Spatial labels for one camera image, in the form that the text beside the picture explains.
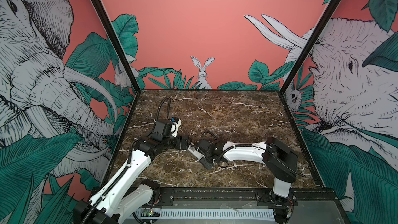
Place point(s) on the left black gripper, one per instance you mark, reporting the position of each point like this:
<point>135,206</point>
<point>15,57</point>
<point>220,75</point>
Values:
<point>179,145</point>

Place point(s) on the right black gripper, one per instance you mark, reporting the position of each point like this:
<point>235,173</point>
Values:
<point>202,160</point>

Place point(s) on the white remote control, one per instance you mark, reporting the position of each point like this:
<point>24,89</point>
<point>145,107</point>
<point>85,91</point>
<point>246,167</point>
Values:
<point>199,156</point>

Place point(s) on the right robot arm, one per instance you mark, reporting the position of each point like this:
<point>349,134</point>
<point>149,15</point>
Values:
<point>279,158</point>

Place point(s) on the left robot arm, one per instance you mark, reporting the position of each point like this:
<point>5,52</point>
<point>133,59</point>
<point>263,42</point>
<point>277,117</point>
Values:
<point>112,204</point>

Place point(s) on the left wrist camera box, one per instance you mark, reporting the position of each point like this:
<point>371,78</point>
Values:
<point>176,123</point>

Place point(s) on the white slotted cable duct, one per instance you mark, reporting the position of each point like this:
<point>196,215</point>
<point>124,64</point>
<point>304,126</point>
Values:
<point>186,213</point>

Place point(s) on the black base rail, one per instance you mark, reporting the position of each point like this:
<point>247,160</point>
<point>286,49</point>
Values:
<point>169,196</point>

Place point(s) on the left black frame post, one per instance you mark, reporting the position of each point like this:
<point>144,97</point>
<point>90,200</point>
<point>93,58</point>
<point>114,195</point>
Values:
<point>110,31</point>

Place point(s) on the black frame post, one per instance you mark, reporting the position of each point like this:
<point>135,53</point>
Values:
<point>318,29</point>
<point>110,31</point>

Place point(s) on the right black frame post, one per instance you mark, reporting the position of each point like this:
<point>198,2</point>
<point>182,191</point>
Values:
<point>318,29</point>

